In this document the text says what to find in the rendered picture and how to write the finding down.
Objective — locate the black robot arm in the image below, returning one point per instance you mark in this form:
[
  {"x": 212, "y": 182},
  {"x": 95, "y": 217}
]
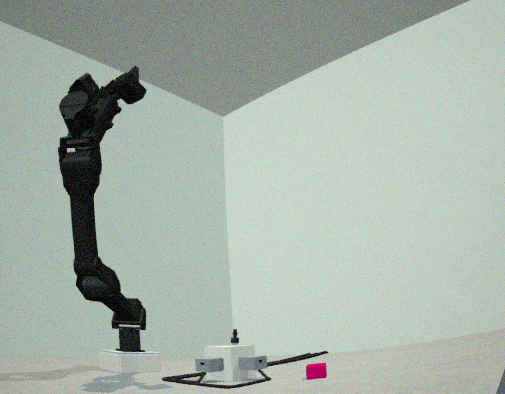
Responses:
[{"x": 81, "y": 171}]

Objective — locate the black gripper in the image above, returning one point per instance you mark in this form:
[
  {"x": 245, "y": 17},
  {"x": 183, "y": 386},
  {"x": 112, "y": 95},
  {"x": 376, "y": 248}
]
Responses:
[{"x": 126, "y": 87}]

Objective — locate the small pink cube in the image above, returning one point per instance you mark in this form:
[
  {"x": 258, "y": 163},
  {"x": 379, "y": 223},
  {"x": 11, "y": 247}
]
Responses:
[{"x": 317, "y": 370}]

